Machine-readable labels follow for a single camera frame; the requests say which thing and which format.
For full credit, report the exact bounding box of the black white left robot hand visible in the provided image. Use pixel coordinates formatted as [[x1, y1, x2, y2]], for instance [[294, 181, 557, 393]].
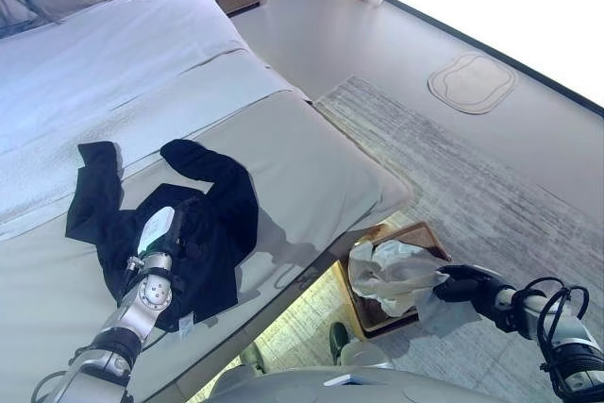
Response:
[[136, 199, 193, 260]]

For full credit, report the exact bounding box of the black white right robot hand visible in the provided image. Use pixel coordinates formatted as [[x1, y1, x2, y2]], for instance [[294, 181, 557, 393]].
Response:
[[432, 263, 518, 324]]

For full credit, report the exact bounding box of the black garment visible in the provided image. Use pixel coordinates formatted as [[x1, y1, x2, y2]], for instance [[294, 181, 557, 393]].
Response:
[[64, 138, 260, 332]]

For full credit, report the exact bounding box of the beige cream garment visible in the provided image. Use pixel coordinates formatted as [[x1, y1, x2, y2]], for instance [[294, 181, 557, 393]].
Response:
[[347, 240, 478, 328]]

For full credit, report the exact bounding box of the pale white shirt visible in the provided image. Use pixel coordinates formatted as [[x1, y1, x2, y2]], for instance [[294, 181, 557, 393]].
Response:
[[372, 238, 416, 277]]

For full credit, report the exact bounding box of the brown wicker basket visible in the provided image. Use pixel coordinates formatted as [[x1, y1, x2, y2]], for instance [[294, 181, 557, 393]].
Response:
[[337, 221, 453, 339]]

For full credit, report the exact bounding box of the beige bed cover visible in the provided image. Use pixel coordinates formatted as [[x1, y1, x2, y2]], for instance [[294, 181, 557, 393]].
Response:
[[0, 89, 410, 403]]

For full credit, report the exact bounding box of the large grey striped rug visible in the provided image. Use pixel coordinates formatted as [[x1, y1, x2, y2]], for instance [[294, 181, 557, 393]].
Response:
[[202, 75, 604, 403]]

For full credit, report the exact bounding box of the grey robot torso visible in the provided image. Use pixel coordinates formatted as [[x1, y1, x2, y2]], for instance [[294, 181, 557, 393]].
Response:
[[197, 367, 515, 403]]

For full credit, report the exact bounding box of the silver right robot leg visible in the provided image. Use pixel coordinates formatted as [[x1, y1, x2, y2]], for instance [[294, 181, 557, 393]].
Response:
[[328, 321, 395, 371]]

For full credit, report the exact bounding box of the silver robot leg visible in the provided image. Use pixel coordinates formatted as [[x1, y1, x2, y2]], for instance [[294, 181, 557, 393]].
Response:
[[211, 344, 266, 390], [328, 321, 395, 371]]

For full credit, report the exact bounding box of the white blue chest tag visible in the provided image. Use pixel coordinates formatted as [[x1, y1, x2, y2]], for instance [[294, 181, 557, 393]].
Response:
[[325, 374, 374, 388]]

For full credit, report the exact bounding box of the silver left robot leg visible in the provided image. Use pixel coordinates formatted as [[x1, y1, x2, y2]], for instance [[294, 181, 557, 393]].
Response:
[[211, 344, 266, 390]]

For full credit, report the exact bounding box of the white duvet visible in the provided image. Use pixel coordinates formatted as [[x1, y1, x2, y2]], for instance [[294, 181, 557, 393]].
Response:
[[0, 0, 303, 229]]

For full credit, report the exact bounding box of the small beige floor mat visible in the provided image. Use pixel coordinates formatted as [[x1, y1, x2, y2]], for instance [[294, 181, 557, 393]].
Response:
[[428, 52, 518, 115]]

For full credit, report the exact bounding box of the black baseboard strip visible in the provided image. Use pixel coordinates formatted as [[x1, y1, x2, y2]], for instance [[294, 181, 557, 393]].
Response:
[[266, 0, 604, 116]]

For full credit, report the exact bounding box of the grey patterned cushion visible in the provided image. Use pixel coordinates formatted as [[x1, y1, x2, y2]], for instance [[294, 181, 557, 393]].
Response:
[[0, 0, 46, 39]]

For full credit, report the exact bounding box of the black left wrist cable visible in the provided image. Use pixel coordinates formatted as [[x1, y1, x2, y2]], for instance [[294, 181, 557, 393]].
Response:
[[30, 255, 176, 403]]

